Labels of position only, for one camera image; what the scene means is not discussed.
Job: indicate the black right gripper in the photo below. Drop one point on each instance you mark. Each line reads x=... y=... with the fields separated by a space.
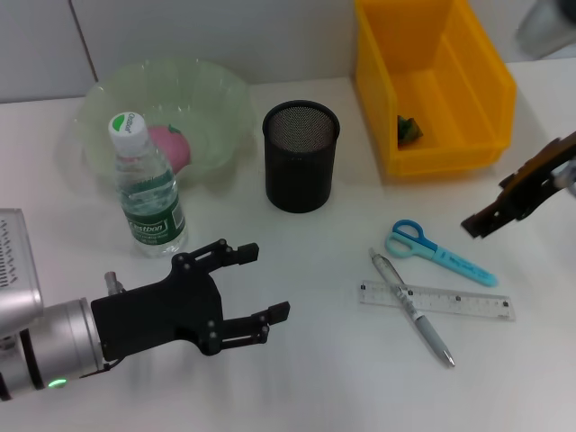
x=535 y=180

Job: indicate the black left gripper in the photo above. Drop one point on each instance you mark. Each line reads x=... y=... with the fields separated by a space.
x=166 y=315

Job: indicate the blue scissors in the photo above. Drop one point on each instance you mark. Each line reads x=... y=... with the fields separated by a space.
x=405 y=243

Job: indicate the clear green-label water bottle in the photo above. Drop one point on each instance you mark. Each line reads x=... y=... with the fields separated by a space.
x=150 y=202

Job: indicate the pink toy peach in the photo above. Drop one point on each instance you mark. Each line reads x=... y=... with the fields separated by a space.
x=173 y=148

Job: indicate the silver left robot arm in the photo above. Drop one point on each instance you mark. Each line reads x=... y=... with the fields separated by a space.
x=54 y=337

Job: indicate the clear plastic ruler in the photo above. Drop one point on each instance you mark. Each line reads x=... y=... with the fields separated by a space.
x=450 y=303

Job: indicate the grey clear ballpoint pen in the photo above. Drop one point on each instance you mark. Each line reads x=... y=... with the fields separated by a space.
x=387 y=274

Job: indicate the black mesh pen holder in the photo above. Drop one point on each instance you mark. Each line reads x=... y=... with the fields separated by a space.
x=299 y=175

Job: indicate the translucent green fruit plate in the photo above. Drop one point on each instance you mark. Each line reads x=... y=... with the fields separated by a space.
x=202 y=99

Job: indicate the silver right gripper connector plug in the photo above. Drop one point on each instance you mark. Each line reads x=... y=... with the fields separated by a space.
x=567 y=177

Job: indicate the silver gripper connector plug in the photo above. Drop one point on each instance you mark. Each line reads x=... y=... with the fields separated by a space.
x=567 y=177
x=113 y=282

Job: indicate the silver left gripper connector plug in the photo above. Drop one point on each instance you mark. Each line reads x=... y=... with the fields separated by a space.
x=113 y=282

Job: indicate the yellow plastic bin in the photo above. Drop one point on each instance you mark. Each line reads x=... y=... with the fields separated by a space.
x=382 y=90

